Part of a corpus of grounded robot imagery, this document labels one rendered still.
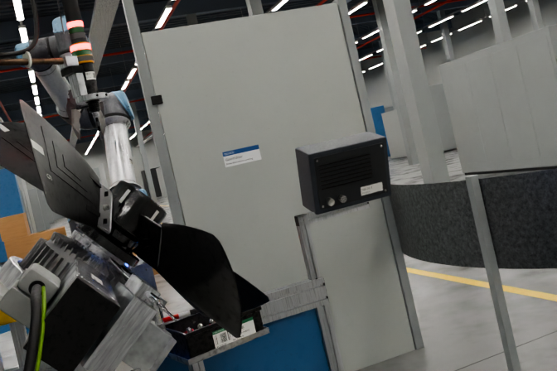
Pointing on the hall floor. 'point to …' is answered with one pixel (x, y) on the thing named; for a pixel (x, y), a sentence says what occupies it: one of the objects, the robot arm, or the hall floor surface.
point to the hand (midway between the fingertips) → (90, 133)
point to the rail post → (329, 338)
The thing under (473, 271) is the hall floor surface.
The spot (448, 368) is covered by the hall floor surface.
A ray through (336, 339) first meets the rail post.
